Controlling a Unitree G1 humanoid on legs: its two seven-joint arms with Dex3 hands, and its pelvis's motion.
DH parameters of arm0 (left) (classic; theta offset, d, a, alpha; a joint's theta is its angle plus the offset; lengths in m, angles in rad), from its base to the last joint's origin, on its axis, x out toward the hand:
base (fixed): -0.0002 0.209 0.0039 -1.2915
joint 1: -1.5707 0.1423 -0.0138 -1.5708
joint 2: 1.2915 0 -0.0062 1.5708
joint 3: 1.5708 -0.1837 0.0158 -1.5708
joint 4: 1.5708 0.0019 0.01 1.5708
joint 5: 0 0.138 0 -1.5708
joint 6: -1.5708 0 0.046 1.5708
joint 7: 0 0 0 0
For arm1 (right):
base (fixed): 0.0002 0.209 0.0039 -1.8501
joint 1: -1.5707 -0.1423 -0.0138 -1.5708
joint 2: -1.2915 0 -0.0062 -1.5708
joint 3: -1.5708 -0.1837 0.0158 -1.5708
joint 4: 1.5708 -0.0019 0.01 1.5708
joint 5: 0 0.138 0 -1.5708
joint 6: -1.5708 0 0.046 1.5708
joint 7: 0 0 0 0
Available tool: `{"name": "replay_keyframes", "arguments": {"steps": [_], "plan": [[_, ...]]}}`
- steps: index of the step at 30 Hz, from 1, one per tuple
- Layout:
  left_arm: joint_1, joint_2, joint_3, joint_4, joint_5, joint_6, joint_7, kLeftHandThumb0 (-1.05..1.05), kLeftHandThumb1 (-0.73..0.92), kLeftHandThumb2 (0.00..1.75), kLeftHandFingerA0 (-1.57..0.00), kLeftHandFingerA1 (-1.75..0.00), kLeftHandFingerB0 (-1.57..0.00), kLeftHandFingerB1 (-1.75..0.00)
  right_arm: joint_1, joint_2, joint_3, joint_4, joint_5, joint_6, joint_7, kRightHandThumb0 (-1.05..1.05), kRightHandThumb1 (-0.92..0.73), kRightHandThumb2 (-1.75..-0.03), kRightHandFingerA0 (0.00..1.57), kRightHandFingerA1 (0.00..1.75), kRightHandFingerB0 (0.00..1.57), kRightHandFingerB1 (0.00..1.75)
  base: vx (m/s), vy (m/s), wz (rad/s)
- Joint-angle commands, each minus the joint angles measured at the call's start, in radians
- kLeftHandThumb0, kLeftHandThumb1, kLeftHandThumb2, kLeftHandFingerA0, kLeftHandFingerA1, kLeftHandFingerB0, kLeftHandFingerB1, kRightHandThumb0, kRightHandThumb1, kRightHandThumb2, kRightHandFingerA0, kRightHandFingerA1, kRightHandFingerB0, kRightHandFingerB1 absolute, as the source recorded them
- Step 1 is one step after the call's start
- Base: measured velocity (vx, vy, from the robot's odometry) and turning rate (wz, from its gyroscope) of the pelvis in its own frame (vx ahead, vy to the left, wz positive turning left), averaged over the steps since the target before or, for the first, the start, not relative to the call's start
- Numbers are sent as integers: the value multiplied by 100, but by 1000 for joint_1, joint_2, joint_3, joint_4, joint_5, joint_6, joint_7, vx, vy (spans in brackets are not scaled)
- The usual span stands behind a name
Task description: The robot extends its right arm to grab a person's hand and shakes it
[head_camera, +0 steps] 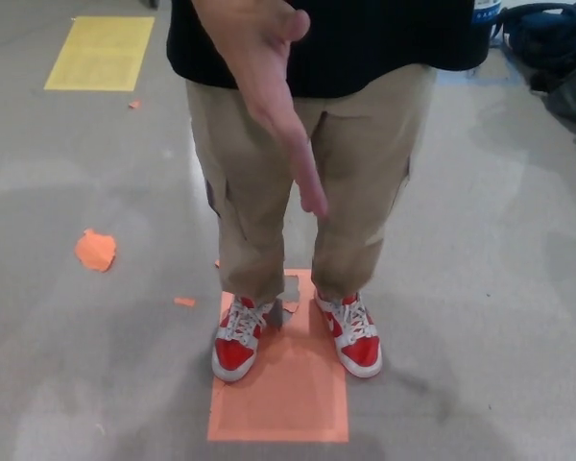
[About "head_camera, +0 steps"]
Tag person's bare right hand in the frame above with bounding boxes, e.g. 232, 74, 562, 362
201, 0, 329, 220

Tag khaki cargo trousers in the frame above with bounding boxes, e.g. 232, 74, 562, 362
185, 64, 438, 309

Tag black t-shirt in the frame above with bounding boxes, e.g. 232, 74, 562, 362
165, 0, 491, 100

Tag yellow rectangular floor marker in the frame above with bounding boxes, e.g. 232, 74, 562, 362
43, 16, 156, 92

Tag white bucket with blue label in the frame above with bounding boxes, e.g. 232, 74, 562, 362
470, 0, 504, 50

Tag red white right sneaker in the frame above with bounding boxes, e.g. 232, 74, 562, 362
211, 295, 272, 384

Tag red white sneaker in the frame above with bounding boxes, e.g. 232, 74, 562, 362
211, 295, 272, 384
314, 290, 383, 379

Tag dark blue backpack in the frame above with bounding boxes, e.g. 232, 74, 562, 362
501, 4, 576, 74

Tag red white left sneaker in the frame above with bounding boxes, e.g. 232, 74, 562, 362
314, 290, 383, 379

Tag orange rectangular floor marker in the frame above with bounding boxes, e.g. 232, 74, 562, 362
206, 268, 351, 444

